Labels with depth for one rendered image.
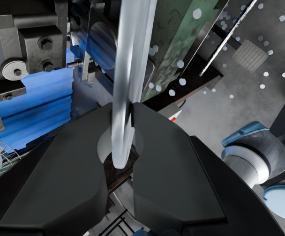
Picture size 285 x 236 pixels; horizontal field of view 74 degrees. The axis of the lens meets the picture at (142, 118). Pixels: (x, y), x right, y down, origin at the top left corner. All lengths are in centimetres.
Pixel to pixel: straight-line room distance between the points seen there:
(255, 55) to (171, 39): 51
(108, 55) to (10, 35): 22
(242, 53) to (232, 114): 44
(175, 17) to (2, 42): 40
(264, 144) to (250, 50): 55
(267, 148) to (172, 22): 40
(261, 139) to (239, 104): 72
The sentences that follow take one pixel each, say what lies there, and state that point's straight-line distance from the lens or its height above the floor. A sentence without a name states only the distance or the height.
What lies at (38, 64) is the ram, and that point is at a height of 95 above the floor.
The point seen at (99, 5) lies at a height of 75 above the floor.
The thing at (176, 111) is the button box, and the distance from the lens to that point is 78.
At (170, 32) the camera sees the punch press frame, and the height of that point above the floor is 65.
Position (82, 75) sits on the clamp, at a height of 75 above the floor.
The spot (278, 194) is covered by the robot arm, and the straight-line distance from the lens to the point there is 59.
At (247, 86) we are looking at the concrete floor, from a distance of 121.
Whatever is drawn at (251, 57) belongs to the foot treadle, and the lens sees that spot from 100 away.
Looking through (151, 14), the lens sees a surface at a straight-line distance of 29.
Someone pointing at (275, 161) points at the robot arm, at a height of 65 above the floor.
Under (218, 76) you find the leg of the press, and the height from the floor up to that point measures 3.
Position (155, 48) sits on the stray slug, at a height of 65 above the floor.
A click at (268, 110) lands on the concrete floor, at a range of 123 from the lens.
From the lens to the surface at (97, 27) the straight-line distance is 57.
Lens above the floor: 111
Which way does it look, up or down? 38 degrees down
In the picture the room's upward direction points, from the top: 120 degrees counter-clockwise
